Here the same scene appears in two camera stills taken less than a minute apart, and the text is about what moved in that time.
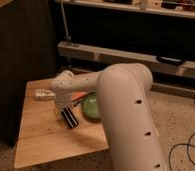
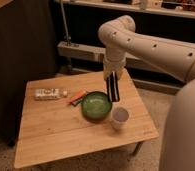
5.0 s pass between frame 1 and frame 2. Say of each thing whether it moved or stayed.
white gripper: moved
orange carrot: stayed
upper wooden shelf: stayed
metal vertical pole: stayed
